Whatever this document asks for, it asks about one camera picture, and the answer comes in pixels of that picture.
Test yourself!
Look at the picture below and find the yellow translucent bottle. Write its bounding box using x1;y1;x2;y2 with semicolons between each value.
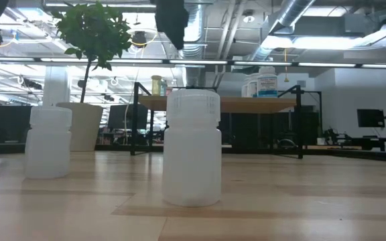
151;75;163;97

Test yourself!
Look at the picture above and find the white bottle with blue label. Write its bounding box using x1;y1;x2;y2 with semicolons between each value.
257;66;279;98
247;73;259;98

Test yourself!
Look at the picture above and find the plain translucent white bottle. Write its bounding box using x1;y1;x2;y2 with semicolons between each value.
24;106;73;179
162;88;222;208

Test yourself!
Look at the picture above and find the leafy green tree plant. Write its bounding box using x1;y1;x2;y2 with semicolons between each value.
50;1;133;104

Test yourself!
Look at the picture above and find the dark background screen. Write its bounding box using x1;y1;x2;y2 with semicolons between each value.
107;104;149;131

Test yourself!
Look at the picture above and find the white pillar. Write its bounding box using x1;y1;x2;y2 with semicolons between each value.
43;65;70;108

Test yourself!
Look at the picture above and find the beige round plant pot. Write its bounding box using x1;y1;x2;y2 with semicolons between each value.
56;102;104;152

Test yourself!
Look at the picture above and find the black background monitor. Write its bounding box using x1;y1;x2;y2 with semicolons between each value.
357;108;386;129

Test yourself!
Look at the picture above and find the black background desk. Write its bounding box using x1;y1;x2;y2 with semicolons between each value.
323;127;386;152

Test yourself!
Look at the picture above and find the wooden shelf with black frame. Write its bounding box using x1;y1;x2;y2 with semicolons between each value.
131;82;323;160

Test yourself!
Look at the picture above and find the silver ventilation duct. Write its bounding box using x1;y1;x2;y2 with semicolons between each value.
251;0;317;62

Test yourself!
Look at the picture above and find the yellow hanging cord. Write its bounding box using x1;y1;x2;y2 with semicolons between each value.
283;48;290;83

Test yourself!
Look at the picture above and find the black aluminium table frame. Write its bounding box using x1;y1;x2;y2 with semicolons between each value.
0;142;386;164

